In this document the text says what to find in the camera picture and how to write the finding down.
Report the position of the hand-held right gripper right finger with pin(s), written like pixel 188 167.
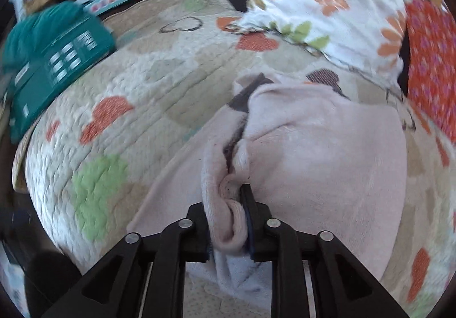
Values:
pixel 249 213

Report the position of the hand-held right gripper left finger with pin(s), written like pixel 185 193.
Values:
pixel 199 232

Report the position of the pale pink garment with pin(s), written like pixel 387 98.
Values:
pixel 320 161

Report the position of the quilted bedspread with hearts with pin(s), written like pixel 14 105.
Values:
pixel 142 72

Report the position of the white floral pillow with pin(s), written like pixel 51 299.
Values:
pixel 356 25

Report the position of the orange pink patterned pillow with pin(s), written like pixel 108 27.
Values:
pixel 434 65

